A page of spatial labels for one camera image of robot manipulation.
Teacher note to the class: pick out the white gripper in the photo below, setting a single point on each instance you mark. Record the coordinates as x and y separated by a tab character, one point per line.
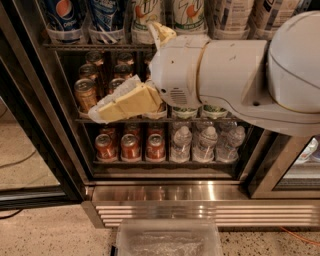
175	70

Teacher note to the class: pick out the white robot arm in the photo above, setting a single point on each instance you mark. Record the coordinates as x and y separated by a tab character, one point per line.
272	84

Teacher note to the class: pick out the orange can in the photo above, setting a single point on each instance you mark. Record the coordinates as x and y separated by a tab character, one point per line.
114	84
124	71
85	91
88	71

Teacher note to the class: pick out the orange can front middle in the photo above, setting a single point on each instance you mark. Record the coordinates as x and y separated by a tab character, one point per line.
114	84

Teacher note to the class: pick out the green can front left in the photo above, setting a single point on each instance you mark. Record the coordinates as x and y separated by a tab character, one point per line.
184	113

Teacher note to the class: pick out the orange can front left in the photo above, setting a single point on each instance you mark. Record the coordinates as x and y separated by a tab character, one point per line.
85	91

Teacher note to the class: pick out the white green can right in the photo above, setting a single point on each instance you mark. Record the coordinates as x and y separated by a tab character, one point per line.
188	16

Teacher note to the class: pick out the blue white soda can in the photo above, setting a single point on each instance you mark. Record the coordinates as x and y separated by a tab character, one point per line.
107	18

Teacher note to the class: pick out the green can front right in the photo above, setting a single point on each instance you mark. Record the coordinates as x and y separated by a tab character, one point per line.
213	112

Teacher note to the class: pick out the red can front right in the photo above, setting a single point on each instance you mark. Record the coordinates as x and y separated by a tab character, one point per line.
155	150

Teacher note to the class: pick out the red can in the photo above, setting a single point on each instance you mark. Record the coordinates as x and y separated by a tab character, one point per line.
155	150
104	147
130	148

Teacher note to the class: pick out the red can front middle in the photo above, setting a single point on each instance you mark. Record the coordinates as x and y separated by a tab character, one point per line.
130	148

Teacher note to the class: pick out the red can front left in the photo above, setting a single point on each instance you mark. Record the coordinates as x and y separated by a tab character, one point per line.
104	147

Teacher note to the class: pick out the blue pepsi can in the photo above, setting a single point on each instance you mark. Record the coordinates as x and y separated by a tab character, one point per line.
64	16

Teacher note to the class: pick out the white grey can left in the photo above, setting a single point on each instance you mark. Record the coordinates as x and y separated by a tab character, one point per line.
231	19

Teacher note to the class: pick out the white grey can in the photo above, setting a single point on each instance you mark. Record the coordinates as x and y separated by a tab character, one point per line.
268	15
231	19

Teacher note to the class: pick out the white grey can right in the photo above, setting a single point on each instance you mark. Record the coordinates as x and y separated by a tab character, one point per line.
268	15

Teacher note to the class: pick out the open glass fridge door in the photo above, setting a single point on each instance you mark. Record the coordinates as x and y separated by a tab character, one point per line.
279	177

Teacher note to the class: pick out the water bottle left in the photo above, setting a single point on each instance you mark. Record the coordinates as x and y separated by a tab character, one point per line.
180	146

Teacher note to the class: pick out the water bottle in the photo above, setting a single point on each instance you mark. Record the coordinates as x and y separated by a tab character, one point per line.
203	151
227	149
180	146

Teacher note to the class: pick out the water bottle middle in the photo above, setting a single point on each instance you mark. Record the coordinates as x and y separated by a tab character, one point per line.
203	151

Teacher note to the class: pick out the water bottle right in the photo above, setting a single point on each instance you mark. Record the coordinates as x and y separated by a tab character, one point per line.
227	149

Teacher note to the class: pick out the clear plastic bin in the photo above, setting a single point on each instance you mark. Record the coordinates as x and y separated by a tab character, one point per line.
168	237

